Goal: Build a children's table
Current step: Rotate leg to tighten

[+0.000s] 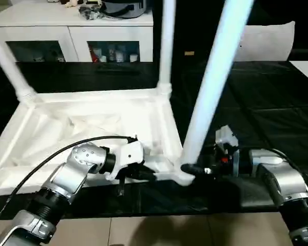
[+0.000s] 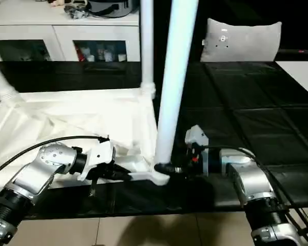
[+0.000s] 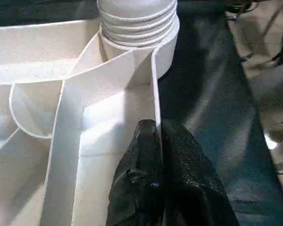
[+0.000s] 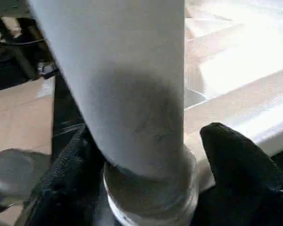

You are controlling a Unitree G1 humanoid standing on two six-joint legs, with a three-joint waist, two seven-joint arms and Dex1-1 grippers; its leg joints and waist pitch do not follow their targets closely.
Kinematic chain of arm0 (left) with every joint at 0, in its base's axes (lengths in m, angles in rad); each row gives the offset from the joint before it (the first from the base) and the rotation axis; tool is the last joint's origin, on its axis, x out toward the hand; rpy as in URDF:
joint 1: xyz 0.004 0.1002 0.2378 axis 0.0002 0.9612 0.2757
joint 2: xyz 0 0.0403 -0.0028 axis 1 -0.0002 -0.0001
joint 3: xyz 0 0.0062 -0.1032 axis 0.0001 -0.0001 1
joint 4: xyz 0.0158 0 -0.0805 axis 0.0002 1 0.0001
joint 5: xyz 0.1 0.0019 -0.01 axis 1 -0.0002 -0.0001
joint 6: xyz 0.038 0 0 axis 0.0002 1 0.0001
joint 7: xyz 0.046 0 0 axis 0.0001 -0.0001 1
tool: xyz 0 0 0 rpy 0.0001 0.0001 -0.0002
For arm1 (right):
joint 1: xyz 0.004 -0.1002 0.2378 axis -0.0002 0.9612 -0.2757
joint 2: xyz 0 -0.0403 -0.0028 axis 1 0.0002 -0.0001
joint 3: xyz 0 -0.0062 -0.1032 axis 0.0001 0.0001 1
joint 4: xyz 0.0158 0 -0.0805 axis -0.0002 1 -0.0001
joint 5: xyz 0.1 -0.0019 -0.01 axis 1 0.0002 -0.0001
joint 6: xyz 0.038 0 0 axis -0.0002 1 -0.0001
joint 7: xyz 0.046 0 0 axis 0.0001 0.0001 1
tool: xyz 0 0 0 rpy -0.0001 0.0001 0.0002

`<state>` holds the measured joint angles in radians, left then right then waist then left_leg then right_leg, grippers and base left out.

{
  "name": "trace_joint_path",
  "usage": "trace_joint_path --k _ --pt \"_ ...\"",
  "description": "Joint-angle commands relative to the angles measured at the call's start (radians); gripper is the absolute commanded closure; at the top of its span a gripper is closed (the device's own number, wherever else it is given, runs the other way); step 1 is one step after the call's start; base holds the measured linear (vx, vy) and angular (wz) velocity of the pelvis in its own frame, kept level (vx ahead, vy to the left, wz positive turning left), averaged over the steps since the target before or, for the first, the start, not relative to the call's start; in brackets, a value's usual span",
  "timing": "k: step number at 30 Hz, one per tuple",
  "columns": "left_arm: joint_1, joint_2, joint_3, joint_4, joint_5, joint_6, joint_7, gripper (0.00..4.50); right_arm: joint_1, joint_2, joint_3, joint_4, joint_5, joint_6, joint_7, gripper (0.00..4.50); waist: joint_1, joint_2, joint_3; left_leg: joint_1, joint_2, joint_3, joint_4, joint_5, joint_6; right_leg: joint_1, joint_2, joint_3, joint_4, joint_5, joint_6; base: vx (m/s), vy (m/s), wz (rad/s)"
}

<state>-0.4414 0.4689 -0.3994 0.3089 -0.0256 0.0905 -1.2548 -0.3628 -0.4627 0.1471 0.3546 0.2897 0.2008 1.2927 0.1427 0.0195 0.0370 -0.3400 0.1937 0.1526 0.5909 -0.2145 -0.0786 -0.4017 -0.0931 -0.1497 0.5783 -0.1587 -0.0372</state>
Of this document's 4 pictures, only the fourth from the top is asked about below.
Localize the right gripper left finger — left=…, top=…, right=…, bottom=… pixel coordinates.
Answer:
left=14, top=124, right=107, bottom=226

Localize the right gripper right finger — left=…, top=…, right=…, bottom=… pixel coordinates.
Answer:
left=192, top=122, right=283, bottom=226

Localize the white plastic table leg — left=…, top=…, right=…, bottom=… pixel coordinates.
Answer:
left=29, top=0, right=200, bottom=224

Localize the white plastic table top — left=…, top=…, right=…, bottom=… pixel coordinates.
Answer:
left=183, top=0, right=283, bottom=191

